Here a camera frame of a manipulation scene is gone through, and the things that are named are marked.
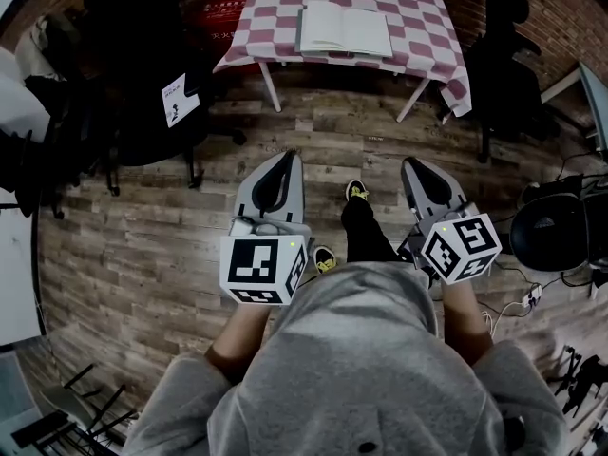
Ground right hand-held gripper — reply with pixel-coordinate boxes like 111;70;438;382
397;156;504;286

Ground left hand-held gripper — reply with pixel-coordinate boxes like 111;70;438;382
218;150;314;307

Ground white book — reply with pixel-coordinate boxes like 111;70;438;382
294;0;395;61

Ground person's right forearm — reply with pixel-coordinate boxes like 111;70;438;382
440;276;496;366

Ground person's left forearm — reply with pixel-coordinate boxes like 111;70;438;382
203;301;273;385

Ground yellow black shoe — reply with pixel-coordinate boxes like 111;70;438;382
313;245;338;276
345;179;371;204

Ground person's black trousers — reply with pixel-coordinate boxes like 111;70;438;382
340;196;401;265

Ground white booklet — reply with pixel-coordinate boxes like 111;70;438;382
161;72;202;129

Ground black round stool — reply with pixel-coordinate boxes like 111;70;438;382
509;173;608;275

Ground black office chair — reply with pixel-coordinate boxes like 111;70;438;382
83;0;249;195
466;0;562;164
21;11;120;220

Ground pink white checkered tablecloth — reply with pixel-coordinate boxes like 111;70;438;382
213;0;472;119

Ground red box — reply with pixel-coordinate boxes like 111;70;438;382
196;0;249;43

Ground white desk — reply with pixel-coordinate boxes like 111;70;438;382
540;61;608;154

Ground grey hoodie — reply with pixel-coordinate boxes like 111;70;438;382
121;260;571;456

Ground black tripod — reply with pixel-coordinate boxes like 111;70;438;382
554;346;608;418

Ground beige jacket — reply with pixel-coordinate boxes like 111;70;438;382
13;13;83;86

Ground white board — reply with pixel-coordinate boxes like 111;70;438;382
0;200;48;349

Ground black metal rack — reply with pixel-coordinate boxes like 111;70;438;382
9;362;140;456

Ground white cable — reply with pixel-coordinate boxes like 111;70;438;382
479;296;531;339

